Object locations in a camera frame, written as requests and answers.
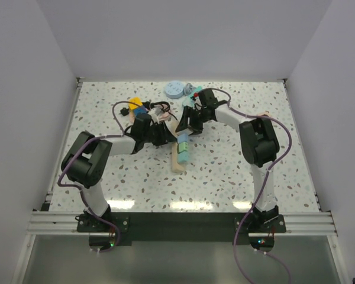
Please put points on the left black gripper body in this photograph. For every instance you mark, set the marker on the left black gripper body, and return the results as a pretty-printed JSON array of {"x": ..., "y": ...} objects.
[{"x": 156, "y": 135}]

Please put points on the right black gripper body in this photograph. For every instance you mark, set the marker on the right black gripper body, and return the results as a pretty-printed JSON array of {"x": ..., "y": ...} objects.
[{"x": 202, "y": 114}]

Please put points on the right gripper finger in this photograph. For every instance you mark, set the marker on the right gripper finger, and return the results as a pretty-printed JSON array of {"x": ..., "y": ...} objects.
[
  {"x": 196, "y": 127},
  {"x": 184, "y": 121}
]

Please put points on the white small adapter plug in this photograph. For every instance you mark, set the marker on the white small adapter plug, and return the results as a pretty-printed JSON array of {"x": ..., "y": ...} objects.
[{"x": 187, "y": 130}]

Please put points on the teal triangular power strip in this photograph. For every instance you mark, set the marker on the teal triangular power strip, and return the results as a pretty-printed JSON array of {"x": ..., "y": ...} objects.
[{"x": 190, "y": 99}]

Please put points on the round light blue socket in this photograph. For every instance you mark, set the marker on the round light blue socket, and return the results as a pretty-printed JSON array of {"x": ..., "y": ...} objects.
[{"x": 174, "y": 89}]

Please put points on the beige long power strip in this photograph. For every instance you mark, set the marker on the beige long power strip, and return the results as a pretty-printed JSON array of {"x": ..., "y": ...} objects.
[{"x": 176, "y": 167}]

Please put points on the pink round socket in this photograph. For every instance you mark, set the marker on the pink round socket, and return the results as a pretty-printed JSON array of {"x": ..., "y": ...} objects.
[{"x": 265, "y": 114}]

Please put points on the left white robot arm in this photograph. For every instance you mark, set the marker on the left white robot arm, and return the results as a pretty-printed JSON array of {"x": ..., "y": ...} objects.
[{"x": 85, "y": 162}]

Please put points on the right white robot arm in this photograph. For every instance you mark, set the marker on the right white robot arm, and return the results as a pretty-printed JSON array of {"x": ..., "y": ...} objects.
[{"x": 259, "y": 146}]

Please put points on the light blue adapter plug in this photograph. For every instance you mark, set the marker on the light blue adapter plug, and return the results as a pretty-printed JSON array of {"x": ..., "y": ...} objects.
[{"x": 182, "y": 138}]

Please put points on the blue cube socket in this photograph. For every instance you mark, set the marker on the blue cube socket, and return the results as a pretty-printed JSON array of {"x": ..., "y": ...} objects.
[{"x": 139, "y": 110}]

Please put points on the green adapter plug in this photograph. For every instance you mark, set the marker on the green adapter plug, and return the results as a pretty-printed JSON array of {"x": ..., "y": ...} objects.
[{"x": 184, "y": 146}]

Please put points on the yellow cube socket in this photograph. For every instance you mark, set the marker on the yellow cube socket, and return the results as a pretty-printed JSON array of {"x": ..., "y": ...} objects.
[{"x": 134, "y": 103}]

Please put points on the teal adapter plug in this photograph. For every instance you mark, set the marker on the teal adapter plug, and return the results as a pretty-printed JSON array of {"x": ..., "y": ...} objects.
[{"x": 183, "y": 157}]

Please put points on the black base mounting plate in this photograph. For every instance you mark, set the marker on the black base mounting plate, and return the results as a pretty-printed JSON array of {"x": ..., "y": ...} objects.
[{"x": 125, "y": 228}]

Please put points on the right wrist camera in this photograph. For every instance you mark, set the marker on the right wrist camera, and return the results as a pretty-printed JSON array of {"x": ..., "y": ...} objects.
[{"x": 207, "y": 99}]

